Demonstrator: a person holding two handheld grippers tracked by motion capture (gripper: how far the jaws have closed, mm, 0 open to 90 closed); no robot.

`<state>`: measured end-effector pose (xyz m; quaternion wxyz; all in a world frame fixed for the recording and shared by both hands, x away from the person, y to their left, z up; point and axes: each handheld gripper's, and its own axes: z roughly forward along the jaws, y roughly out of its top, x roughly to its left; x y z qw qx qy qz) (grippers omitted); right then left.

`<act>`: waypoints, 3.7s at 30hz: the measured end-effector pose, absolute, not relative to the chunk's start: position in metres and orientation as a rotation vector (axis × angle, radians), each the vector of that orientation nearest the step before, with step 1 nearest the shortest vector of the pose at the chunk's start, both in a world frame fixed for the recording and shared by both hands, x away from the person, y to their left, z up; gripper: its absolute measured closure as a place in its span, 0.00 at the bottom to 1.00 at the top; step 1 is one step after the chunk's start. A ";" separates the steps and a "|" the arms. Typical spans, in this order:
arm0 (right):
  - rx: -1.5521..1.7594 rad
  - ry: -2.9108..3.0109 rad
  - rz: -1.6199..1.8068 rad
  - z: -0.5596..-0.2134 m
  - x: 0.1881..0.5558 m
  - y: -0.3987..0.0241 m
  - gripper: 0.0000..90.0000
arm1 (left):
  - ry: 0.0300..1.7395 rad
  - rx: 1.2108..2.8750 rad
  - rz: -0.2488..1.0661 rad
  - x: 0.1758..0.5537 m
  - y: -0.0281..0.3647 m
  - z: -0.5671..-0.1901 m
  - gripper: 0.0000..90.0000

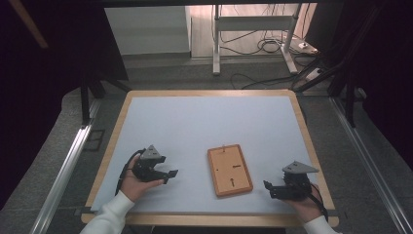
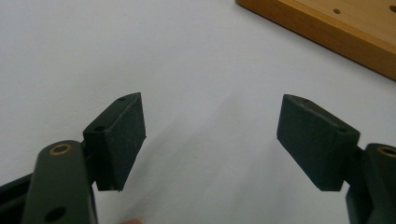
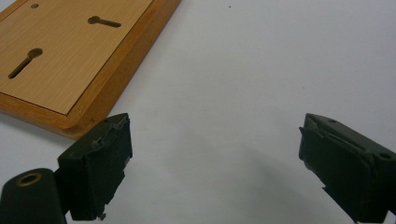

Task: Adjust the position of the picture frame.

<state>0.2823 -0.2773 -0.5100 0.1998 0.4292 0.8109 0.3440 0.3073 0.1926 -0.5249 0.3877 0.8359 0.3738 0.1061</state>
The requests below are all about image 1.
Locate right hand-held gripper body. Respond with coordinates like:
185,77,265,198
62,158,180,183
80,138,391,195
272,160,320,201

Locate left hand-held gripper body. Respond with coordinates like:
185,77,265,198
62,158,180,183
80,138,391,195
131,144,168,183

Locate person's left hand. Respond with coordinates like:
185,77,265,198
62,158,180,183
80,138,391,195
119,157,166,204

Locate person's right hand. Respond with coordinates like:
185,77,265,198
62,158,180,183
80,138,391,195
284,190,323,224

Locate black metal stand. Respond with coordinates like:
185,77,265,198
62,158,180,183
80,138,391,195
79,72,132,126
290,6,384,129

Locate white power strip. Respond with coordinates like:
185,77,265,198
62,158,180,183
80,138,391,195
297,41,319,56
304,67,326,83

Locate white cabinet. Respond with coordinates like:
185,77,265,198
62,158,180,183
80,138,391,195
103,6,192,57

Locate white metal stand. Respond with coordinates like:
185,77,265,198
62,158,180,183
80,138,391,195
211,3,304,77

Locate wooden bar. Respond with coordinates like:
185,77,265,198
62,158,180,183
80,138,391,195
9,0,50,50

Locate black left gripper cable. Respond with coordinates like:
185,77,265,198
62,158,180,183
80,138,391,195
114,148,147,197

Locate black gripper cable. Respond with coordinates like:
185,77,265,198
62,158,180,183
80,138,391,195
307,182,329,222
114,148,147,197

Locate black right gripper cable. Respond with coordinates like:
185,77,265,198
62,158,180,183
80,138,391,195
307,182,329,222

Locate wooden picture frame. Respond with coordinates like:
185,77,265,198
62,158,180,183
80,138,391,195
206,143,254,199

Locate aluminium rail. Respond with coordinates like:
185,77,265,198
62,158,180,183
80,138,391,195
328,96,413,234
28,97,102,234

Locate black floor cables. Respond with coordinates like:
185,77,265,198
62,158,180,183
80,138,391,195
219,3,322,91

